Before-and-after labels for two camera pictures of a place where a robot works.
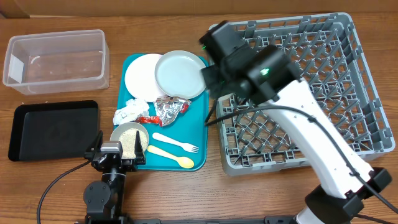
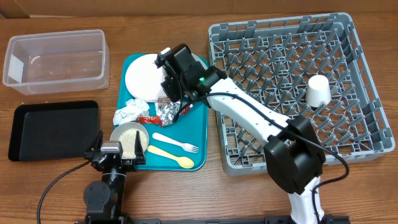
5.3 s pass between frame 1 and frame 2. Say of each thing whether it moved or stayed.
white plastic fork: stayed
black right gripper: moved
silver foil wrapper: stayed
